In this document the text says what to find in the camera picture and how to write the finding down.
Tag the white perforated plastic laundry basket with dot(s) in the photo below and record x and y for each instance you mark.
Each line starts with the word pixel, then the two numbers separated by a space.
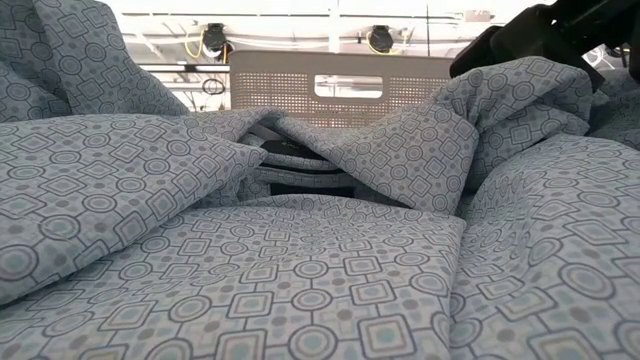
pixel 280 90

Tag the light blue geometric patterned shirt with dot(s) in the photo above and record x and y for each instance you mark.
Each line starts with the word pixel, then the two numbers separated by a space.
pixel 250 260

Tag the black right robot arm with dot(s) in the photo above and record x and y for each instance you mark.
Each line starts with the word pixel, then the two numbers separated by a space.
pixel 600 22

